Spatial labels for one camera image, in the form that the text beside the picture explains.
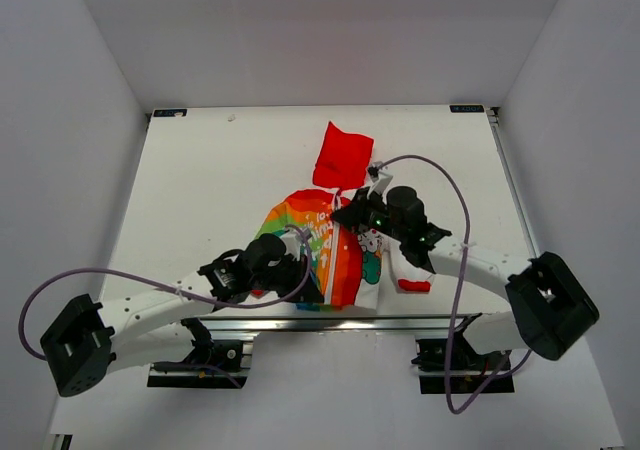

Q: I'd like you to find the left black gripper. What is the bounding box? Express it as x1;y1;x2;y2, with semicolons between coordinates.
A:
250;255;323;304

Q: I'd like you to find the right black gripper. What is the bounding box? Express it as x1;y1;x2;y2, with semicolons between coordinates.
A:
333;185;407;242

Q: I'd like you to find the red rainbow kids jacket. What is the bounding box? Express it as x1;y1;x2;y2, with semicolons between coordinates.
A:
258;122;435;311

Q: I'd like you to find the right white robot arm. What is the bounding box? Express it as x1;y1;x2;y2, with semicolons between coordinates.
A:
331;186;600;369

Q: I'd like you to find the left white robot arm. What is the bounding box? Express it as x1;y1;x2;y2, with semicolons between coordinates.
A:
40;225;321;398

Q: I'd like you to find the right blue table label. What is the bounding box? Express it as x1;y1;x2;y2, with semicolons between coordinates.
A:
449;104;485;113

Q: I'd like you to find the blue table label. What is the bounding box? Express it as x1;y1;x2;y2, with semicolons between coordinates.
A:
152;108;187;118
449;104;485;113

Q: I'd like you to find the left blue table label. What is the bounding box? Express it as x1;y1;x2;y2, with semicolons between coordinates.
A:
152;108;187;118

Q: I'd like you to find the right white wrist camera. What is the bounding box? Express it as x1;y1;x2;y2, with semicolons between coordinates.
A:
367;162;393;197

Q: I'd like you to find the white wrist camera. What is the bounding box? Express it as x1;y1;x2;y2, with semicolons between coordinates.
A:
280;225;311;260
367;162;393;197

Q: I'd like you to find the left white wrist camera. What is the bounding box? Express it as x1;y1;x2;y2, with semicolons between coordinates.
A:
280;225;311;260

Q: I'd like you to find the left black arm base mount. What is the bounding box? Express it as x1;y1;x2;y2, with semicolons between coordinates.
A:
147;318;253;390

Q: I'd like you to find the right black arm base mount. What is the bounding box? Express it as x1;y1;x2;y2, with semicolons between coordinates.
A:
409;314;521;396

